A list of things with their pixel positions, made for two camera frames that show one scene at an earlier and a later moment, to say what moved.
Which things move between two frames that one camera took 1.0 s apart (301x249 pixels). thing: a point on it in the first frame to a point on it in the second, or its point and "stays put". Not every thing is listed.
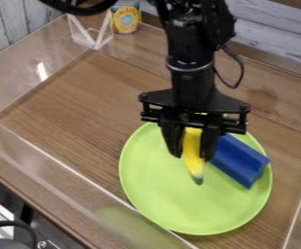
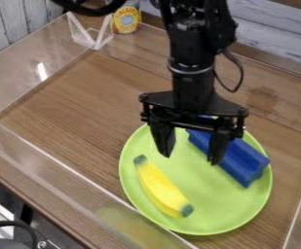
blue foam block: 238,160 stays put
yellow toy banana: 192,153 to 161,190
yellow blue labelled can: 125,17 stays put
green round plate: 204,209 stays put
